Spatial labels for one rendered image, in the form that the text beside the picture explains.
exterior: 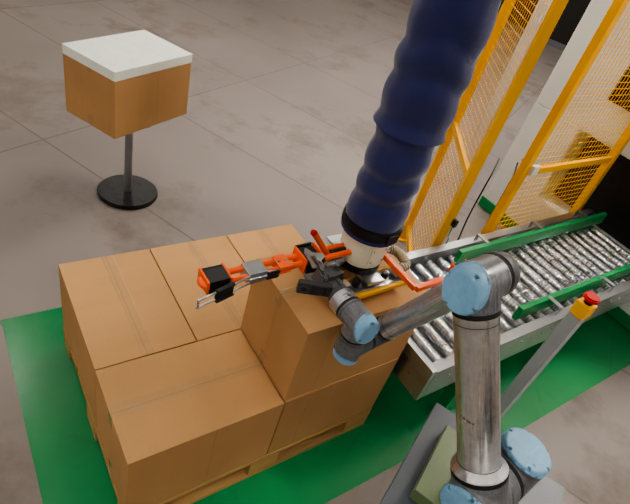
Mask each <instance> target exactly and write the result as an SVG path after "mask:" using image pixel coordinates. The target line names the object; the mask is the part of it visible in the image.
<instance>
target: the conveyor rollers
mask: <svg viewBox="0 0 630 504"><path fill-rule="evenodd" d="M503 252H506V253H508V254H509V255H511V256H512V257H513V258H514V259H515V260H516V261H517V263H518V265H519V268H520V280H519V283H518V285H517V286H516V289H517V290H516V289H514V290H513V291H512V292H510V293H509V295H510V296H511V297H512V298H511V297H510V296H509V295H508V294H507V295H505V296H504V297H502V298H501V314H502V315H503V316H504V317H505V318H506V319H507V320H508V321H509V322H510V323H511V324H512V325H513V326H514V327H515V328H517V327H519V326H522V325H524V324H526V323H529V322H531V321H533V320H536V319H538V318H541V317H543V316H545V315H548V314H550V313H553V312H555V311H557V310H559V308H558V307H557V306H556V305H552V306H550V307H547V308H545V309H542V310H540V311H541V312H542V313H541V312H540V311H537V312H535V313H532V314H530V315H527V316H525V317H523V318H520V319H521V320H522V321H523V322H522V321H521V320H520V319H518V320H514V319H513V318H512V317H511V316H512V315H513V314H514V313H513V312H515V311H516V309H517V308H518V307H519V306H520V305H523V304H526V303H528V302H531V301H533V300H536V299H539V298H541V297H544V296H546V295H549V294H552V293H554V292H557V291H559V290H562V289H565V288H567V287H570V286H573V285H575V284H578V283H580V282H583V281H586V280H588V279H591V278H593V277H596V276H599V275H601V274H604V273H606V272H609V271H612V270H614V269H617V268H620V267H622V266H625V265H627V264H630V253H629V252H627V251H626V250H625V249H623V248H622V247H621V246H619V245H618V244H617V243H615V242H614V241H612V240H611V239H610V238H608V237H607V236H606V235H604V234H603V233H602V232H600V231H599V230H598V229H596V228H595V227H594V226H589V227H585V228H581V229H578V230H574V231H571V232H567V233H563V234H560V235H556V236H553V237H549V238H546V239H542V240H538V241H535V242H531V243H528V244H524V245H521V246H517V247H513V248H510V249H506V250H503ZM454 258H455V256H454V255H453V254H451V255H449V256H448V257H447V261H448V262H449V263H450V264H452V263H453V264H456V263H455V262H454V261H453V260H454ZM447 261H446V260H445V259H444V258H443V257H440V258H438V259H437V261H436V264H437V265H438V266H439V267H440V268H441V269H442V270H443V271H444V272H445V273H447V271H448V269H449V267H450V264H449V263H448V262H447ZM436 264H435V263H434V262H433V261H432V260H429V261H427V262H426V264H425V267H426V268H427V269H428V270H429V271H430V272H431V273H432V274H433V275H434V276H435V277H436V278H439V277H442V276H445V275H446V274H445V273H444V272H443V271H442V270H441V269H440V268H439V267H438V266H437V265H436ZM425 267H424V266H423V265H422V264H421V263H418V264H416V265H415V266H414V270H415V271H416V272H417V273H418V274H419V275H420V276H421V277H422V278H423V279H424V281H425V282H426V281H429V280H432V279H435V278H434V277H433V276H432V275H431V274H430V273H429V272H428V271H427V270H426V269H425ZM629 280H630V274H629V275H626V276H624V277H621V278H619V279H616V280H614V281H611V282H613V283H614V284H615V285H616V286H617V285H620V284H622V283H624V282H627V281H629ZM610 288H612V286H611V285H610V284H609V283H606V284H604V285H602V286H599V287H597V288H594V289H592V290H589V291H590V292H593V293H595V294H598V293H600V292H603V291H605V290H608V289H610ZM584 293H585V292H584ZM584 293H582V294H579V295H577V296H574V297H572V298H569V299H567V300H564V301H562V302H560V304H561V305H562V306H563V307H564V308H565V307H567V306H569V305H572V304H574V303H575V301H576V300H577V299H580V298H582V297H583V294H584ZM528 300H529V301H528ZM503 302H504V303H505V304H506V305H507V306H508V307H509V308H510V309H511V310H512V311H513V312H512V311H511V310H510V309H509V308H508V307H507V306H506V305H505V304H504V303H503ZM502 315H501V316H500V328H501V329H502V330H503V331H504V332H507V331H510V330H512V329H514V327H513V326H512V325H511V324H510V323H509V322H508V321H507V320H506V319H505V318H504V317H503V316H502ZM431 322H432V323H433V324H434V325H435V326H436V327H437V328H438V330H439V331H440V332H441V333H442V334H443V335H444V336H445V337H446V339H447V340H448V341H449V342H450V343H451V344H452V345H453V346H454V335H453V330H452V329H451V328H450V327H449V326H448V325H447V324H446V322H445V321H444V320H443V319H442V318H441V317H439V318H437V319H435V320H433V321H431ZM420 328H421V329H422V331H423V332H424V333H425V334H426V335H427V336H428V337H429V339H430V340H431V341H432V342H433V343H434V344H435V345H436V347H437V348H438V349H439V350H440V351H441V352H442V353H443V355H444V356H445V357H447V356H450V355H452V354H454V350H453V349H452V348H451V347H450V346H449V344H448V343H447V342H446V341H445V340H444V339H443V338H442V337H441V336H440V334H439V333H438V332H437V331H436V330H435V329H434V328H433V327H432V325H431V324H430V323H426V324H424V325H422V326H420ZM410 337H411V338H412V339H413V340H414V342H415V343H416V344H417V345H418V346H419V347H420V349H421V350H422V351H423V352H424V353H425V355H426V356H427V357H428V358H429V359H430V360H431V362H432V363H433V362H435V361H438V360H440V359H443V358H442V357H441V356H440V355H439V353H438V352H437V351H436V350H435V349H434V348H433V346H432V345H431V344H430V343H429V342H428V341H427V340H426V338H425V337H424V336H423V335H422V334H421V333H420V331H419V330H418V329H417V328H415V329H414V331H413V333H412V335H411V336H410Z"/></svg>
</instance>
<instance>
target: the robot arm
mask: <svg viewBox="0 0 630 504"><path fill-rule="evenodd" d="M304 255H306V257H307V259H308V260H309V261H310V264H311V266H312V268H316V270H315V271H314V272H312V273H307V274H306V273H304V274H303V273H302V274H303V276H304V277H305V279H299V281H298V284H297V287H296V292H297V293H301V294H308V295H316V296H323V297H328V300H329V306H330V308H331V309H332V310H333V312H334V313H335V314H336V315H337V317H338V318H339V319H340V320H341V322H342V323H343V325H342V328H341V330H340V333H339V335H338V338H337V340H336V343H335V344H334V348H333V355H334V357H335V359H336V360H337V361H338V362H340V363H341V364H343V365H347V366H351V365H354V364H356V363H357V362H358V360H359V357H360V356H361V355H363V354H365V353H367V352H369V351H371V350H373V349H375V348H377V347H379V346H381V345H382V344H384V343H387V342H389V341H391V340H393V339H395V338H397V337H398V336H400V335H402V334H405V333H407V332H409V331H411V330H413V329H415V328H418V327H420V326H422V325H424V324H426V323H429V322H431V321H433V320H435V319H437V318H439V317H442V316H444V315H446V314H448V313H450V312H452V315H453V335H454V365H455V396H456V427H457V453H455V454H454V455H453V457H452V458H451V462H450V471H451V478H450V481H449V482H448V483H446V484H445V485H444V486H443V488H442V489H441V491H440V502H441V504H517V503H518V502H519V501H520V500H521V499H522V498H523V497H524V496H525V495H526V494H527V493H528V492H529V491H530V490H531V489H532V488H533V487H534V486H535V485H536V484H537V483H538V482H539V481H540V480H542V479H543V478H545V477H546V476H547V474H548V473H549V471H550V469H551V458H550V455H549V453H548V452H547V451H546V448H545V446H544V445H543V444H542V442H541V441H540V440H539V439H538V438H537V437H535V436H534V435H533V434H532V433H528V431H526V430H524V429H521V428H510V429H508V430H507V431H505V432H503V433H502V435H501V383H500V316H501V298H502V297H504V296H505V295H507V294H509V293H510V292H512V291H513V290H514V289H515V288H516V286H517V285H518V283H519V280H520V268H519V265H518V263H517V261H516V260H515V259H514V258H513V257H512V256H511V255H509V254H508V253H506V252H503V251H498V250H496V251H488V252H486V253H483V254H481V255H479V256H477V257H475V258H472V259H470V260H468V261H464V262H461V263H459V264H457V265H456V266H455V267H453V268H452V269H450V270H449V271H448V272H447V273H446V275H445V276H444V279H443V281H442V284H440V285H438V286H436V287H434V288H432V289H430V290H429V291H427V292H425V293H423V294H421V295H419V296H417V297H416V298H414V299H412V300H410V301H408V302H406V303H404V304H402V305H401V306H399V307H397V308H395V309H393V310H391V311H389V312H387V313H385V314H382V315H380V316H378V317H375V316H374V315H373V314H372V313H371V312H370V311H369V310H368V308H367V307H366V306H365V305H364V304H363V303H362V301H361V300H360V299H359V298H358V297H357V296H356V294H355V293H354V292H353V291H352V287H351V286H348V287H346V285H345V284H344V283H343V281H342V280H344V277H343V274H344V273H343V272H342V270H341V269H340V268H339V267H338V266H337V265H336V264H329V265H326V266H325V267H324V266H323V262H322V259H323V258H324V257H325V256H324V254H323V253H317V252H311V251H310V250H309V249H307V248H305V249H304ZM339 270H340V271H339ZM340 277H341V278H340Z"/></svg>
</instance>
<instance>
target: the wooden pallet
mask: <svg viewBox="0 0 630 504"><path fill-rule="evenodd" d="M63 330H64V341H65V347H66V350H67V353H68V356H69V359H71V358H72V359H73V362H74V365H75V368H76V372H77V375H78V378H79V381H80V384H81V387H82V390H83V394H84V397H85V400H86V409H87V416H88V420H89V423H90V426H91V429H92V432H93V436H94V439H95V441H97V440H98V441H99V444H100V447H101V450H102V453H103V456H104V459H105V462H106V466H107V469H108V472H109V475H110V478H111V481H112V484H113V488H114V491H115V494H116V497H117V500H118V501H117V504H121V502H120V499H119V496H118V493H117V489H116V486H115V483H114V480H113V477H112V474H111V471H110V468H109V465H108V461H107V458H106V455H105V452H104V449H103V446H102V443H101V440H100V437H99V434H98V430H97V427H96V424H95V421H94V418H93V415H92V412H91V409H90V406H89V402H88V399H87V396H86V393H85V390H84V387H83V384H82V381H81V378H80V374H79V371H78V368H77V365H76V362H75V359H74V356H73V353H72V350H71V347H70V343H69V340H68V337H67V334H66V331H65V328H64V325H63ZM371 409H372V408H371ZM371 409H368V410H366V411H364V412H362V413H359V414H357V415H355V416H353V417H350V418H348V419H346V420H344V421H342V422H339V423H337V424H335V425H333V426H330V427H328V428H326V429H324V430H321V431H319V432H317V433H315V434H312V435H310V436H308V437H306V438H303V439H301V440H299V441H297V442H294V443H292V444H290V445H288V446H285V447H283V448H281V449H279V450H276V451H274V452H272V453H270V454H266V455H265V456H263V457H261V458H259V459H256V460H254V461H252V462H250V463H247V464H245V465H243V466H241V467H238V468H236V469H234V470H232V471H229V472H227V473H225V474H223V475H220V476H218V477H216V478H214V479H211V480H209V481H207V482H205V483H202V484H200V485H198V486H196V487H193V488H191V489H189V490H187V491H184V492H182V493H180V494H178V495H175V496H173V497H171V498H169V499H167V500H164V501H162V502H160V503H158V504H192V503H194V502H196V501H198V500H201V499H203V498H205V497H207V496H209V495H211V494H214V493H216V492H218V491H220V490H222V489H224V488H227V487H229V486H231V485H233V484H235V483H237V482H240V481H242V480H244V479H246V478H248V477H250V476H253V475H255V474H257V473H259V472H261V471H263V470H265V469H268V468H270V467H272V466H274V465H276V464H278V463H281V462H283V461H285V460H287V459H289V458H291V457H294V456H296V455H298V454H300V453H302V452H304V451H307V450H309V449H311V448H313V447H315V446H317V445H320V444H322V443H324V442H326V441H328V440H330V439H333V438H335V437H337V436H339V435H341V434H343V433H345V432H348V431H350V430H352V429H354V428H356V427H358V426H361V425H363V424H364V422H365V420H366V418H367V417H368V415H369V413H370V411H371Z"/></svg>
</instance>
